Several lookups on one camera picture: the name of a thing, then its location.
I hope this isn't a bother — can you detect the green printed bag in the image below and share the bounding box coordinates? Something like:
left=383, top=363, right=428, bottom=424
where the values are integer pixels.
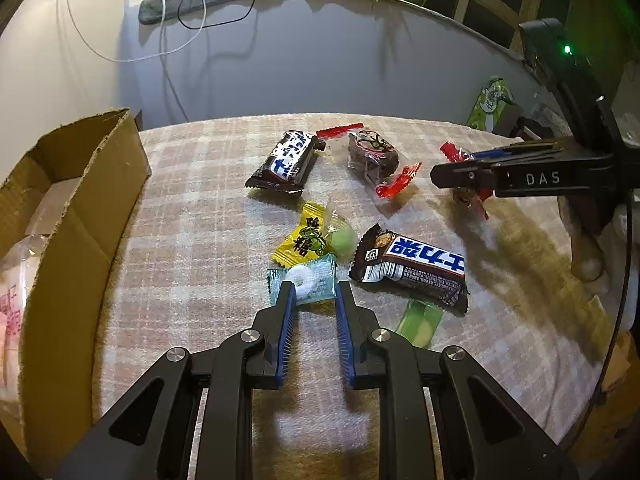
left=465, top=76, right=516, bottom=133

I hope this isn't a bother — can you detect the sliced bread packet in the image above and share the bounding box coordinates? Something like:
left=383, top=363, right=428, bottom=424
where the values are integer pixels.
left=0, top=232, right=51, bottom=411

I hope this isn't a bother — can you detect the mint candy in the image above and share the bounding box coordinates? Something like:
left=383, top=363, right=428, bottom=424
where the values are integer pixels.
left=266, top=253, right=338, bottom=308

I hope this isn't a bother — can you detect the dark chocolate bar packet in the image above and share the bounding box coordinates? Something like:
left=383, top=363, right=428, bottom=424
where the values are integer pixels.
left=245, top=130, right=327, bottom=197
left=348, top=223, right=470, bottom=316

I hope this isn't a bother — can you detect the green candy packet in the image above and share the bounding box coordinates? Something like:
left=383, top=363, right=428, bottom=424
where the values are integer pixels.
left=395, top=297, right=446, bottom=348

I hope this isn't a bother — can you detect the pale yellow soft toy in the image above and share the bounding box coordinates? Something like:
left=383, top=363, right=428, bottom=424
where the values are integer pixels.
left=559, top=194, right=610, bottom=282

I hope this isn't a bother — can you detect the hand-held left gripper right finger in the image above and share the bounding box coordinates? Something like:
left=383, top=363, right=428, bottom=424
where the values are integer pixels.
left=334, top=280, right=581, bottom=480

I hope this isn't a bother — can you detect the window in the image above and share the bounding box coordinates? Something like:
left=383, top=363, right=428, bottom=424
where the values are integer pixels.
left=440, top=0, right=640, bottom=91

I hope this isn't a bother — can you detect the plaid tablecloth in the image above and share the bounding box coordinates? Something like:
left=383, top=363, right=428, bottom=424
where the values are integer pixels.
left=90, top=112, right=618, bottom=480

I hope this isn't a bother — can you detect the white cabinet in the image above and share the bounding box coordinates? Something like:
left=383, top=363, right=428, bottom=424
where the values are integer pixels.
left=0, top=0, right=146, bottom=181

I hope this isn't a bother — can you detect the green ball candy clear wrapper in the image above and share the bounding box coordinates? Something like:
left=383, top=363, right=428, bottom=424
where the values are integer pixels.
left=320, top=205, right=360, bottom=261

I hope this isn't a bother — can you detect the yellow candy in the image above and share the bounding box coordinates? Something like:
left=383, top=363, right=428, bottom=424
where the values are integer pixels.
left=271, top=201, right=333, bottom=267

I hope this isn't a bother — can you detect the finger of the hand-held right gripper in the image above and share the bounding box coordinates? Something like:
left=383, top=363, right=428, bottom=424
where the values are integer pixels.
left=430, top=160, right=497, bottom=192
left=467, top=141, right=563, bottom=160

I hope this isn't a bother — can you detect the white power cord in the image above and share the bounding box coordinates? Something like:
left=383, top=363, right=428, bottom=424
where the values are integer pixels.
left=159, top=0, right=190, bottom=123

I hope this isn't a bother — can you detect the brownie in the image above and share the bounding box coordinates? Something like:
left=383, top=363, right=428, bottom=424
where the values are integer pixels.
left=316, top=122, right=423, bottom=200
left=440, top=141, right=493, bottom=221

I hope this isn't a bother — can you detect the dark furniture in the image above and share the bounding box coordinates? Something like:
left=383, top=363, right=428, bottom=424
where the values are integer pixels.
left=500, top=105, right=571, bottom=146

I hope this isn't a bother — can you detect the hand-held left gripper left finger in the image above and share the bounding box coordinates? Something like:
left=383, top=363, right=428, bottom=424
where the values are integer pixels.
left=52, top=280, right=301, bottom=480

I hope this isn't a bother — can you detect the long white charging cable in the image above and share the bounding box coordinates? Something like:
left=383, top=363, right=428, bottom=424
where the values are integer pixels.
left=57, top=0, right=208, bottom=63

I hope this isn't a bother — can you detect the cardboard box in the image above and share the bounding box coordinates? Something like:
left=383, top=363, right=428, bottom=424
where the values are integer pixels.
left=0, top=107, right=152, bottom=461

